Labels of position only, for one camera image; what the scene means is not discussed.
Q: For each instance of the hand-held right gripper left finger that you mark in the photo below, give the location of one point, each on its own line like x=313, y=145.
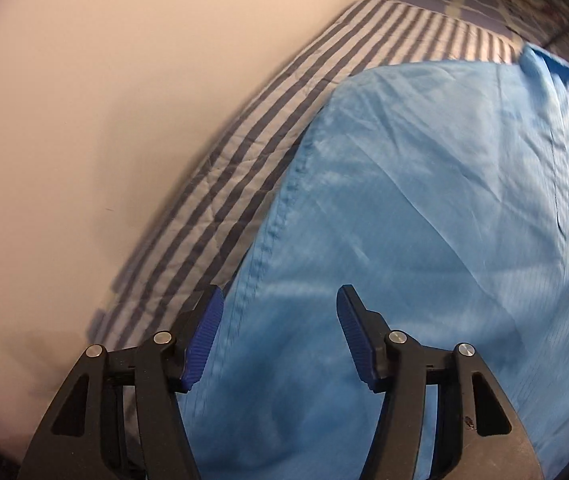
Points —
x=203, y=340

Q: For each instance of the light blue work coat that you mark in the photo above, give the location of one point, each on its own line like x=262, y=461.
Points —
x=414, y=185

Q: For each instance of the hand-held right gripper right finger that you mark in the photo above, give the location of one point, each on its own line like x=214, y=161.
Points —
x=357, y=340

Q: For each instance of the blue white striped quilt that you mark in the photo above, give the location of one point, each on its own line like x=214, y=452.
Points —
x=264, y=125

